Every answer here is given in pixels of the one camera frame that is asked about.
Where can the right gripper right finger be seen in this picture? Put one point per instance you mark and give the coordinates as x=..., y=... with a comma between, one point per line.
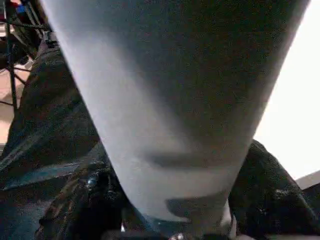
x=270, y=195

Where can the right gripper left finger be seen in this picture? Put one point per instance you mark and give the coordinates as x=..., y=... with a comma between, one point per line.
x=82, y=205

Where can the white plastic table leg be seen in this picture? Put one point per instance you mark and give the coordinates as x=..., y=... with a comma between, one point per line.
x=175, y=87

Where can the black metal stand frame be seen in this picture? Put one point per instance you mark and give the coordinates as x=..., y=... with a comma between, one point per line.
x=12, y=75

